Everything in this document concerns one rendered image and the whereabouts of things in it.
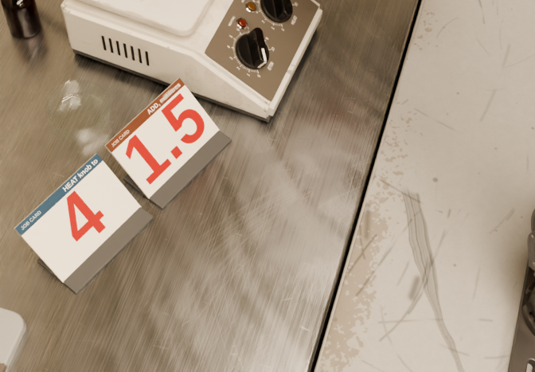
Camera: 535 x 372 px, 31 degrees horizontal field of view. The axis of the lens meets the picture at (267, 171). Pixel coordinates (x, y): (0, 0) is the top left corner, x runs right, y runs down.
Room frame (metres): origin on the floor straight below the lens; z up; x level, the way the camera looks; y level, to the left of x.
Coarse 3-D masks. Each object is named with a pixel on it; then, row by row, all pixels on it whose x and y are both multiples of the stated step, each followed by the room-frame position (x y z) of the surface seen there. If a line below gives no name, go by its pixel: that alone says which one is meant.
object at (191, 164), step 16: (192, 96) 0.47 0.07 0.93; (208, 144) 0.44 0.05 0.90; (224, 144) 0.44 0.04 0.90; (192, 160) 0.42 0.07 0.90; (208, 160) 0.42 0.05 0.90; (128, 176) 0.40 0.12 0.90; (176, 176) 0.41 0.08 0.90; (192, 176) 0.41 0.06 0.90; (144, 192) 0.39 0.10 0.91; (160, 192) 0.39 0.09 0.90; (176, 192) 0.39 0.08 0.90; (160, 208) 0.38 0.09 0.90
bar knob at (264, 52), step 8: (256, 32) 0.52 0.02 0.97; (240, 40) 0.51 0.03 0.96; (248, 40) 0.51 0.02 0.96; (256, 40) 0.51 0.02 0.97; (240, 48) 0.51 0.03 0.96; (248, 48) 0.51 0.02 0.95; (256, 48) 0.50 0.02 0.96; (264, 48) 0.50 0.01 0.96; (240, 56) 0.50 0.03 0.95; (248, 56) 0.50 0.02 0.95; (256, 56) 0.50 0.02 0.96; (264, 56) 0.50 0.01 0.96; (248, 64) 0.49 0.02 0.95; (256, 64) 0.49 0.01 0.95; (264, 64) 0.50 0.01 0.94
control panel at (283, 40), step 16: (240, 0) 0.55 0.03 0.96; (256, 0) 0.56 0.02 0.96; (304, 0) 0.58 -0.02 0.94; (240, 16) 0.54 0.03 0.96; (256, 16) 0.55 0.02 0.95; (304, 16) 0.56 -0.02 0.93; (224, 32) 0.52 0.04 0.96; (240, 32) 0.52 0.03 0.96; (272, 32) 0.54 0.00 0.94; (288, 32) 0.54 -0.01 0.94; (304, 32) 0.55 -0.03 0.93; (208, 48) 0.50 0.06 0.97; (224, 48) 0.50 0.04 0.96; (272, 48) 0.52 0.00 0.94; (288, 48) 0.53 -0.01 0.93; (224, 64) 0.49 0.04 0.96; (240, 64) 0.49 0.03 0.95; (272, 64) 0.51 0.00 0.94; (288, 64) 0.51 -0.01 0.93; (256, 80) 0.49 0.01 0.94; (272, 80) 0.49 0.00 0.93; (272, 96) 0.48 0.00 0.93
